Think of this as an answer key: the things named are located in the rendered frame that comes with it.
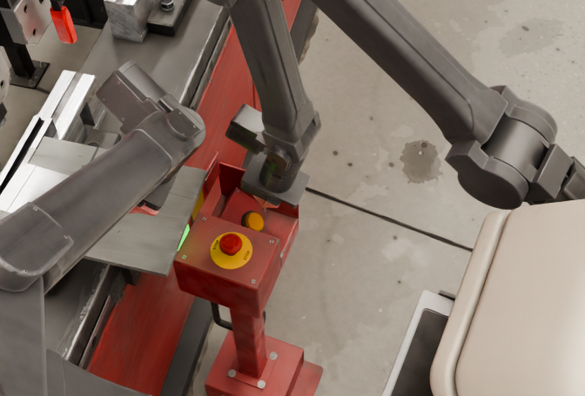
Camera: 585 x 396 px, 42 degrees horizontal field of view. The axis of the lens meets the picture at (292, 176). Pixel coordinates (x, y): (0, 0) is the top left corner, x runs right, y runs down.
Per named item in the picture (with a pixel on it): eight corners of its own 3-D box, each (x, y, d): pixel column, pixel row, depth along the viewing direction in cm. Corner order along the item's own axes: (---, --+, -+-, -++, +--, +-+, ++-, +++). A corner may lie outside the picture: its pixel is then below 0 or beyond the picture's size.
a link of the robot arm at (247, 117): (289, 161, 109) (319, 116, 112) (221, 119, 110) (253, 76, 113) (279, 188, 120) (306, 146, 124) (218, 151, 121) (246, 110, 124)
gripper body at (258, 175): (253, 155, 130) (262, 132, 123) (308, 181, 130) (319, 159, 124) (238, 184, 126) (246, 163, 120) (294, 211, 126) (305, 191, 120)
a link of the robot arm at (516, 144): (563, 208, 83) (582, 169, 85) (503, 149, 80) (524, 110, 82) (504, 213, 91) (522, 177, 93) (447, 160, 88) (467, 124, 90)
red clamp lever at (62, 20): (77, 48, 107) (59, -6, 99) (50, 43, 108) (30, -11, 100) (81, 38, 108) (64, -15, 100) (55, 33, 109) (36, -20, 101)
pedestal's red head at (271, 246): (259, 319, 137) (255, 272, 122) (178, 291, 140) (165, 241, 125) (299, 230, 147) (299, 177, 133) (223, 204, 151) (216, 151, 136)
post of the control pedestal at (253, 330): (258, 379, 186) (248, 276, 142) (238, 371, 187) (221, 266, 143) (267, 359, 189) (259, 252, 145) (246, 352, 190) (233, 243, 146)
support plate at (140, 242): (167, 278, 105) (166, 274, 104) (-9, 237, 108) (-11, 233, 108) (207, 173, 115) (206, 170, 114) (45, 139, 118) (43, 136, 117)
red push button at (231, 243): (238, 265, 130) (236, 255, 127) (216, 258, 131) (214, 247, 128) (246, 246, 132) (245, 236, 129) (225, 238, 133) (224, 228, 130)
